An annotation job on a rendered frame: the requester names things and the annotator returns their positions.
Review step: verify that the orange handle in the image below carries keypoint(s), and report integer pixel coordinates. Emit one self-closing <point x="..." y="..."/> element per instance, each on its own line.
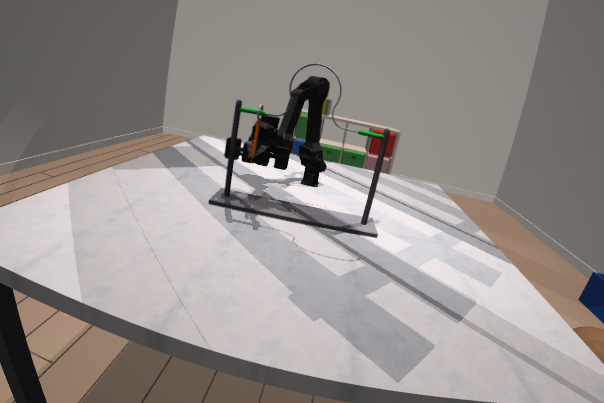
<point x="261" y="108"/>

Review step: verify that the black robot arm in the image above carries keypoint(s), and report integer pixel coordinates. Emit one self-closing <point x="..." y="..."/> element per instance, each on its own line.
<point x="315" y="89"/>

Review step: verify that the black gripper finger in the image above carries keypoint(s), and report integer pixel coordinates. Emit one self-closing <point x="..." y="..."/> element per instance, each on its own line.
<point x="246" y="155"/>
<point x="261" y="157"/>

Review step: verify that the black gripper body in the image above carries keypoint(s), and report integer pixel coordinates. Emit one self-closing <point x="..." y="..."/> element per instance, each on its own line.
<point x="281" y="157"/>

